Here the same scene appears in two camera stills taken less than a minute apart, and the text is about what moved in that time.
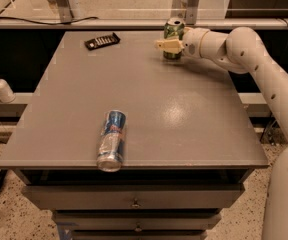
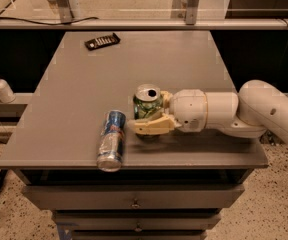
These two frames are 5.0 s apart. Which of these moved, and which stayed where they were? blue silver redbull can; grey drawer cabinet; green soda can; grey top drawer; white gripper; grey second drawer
Moved: white gripper; green soda can
Stayed: grey top drawer; grey second drawer; blue silver redbull can; grey drawer cabinet
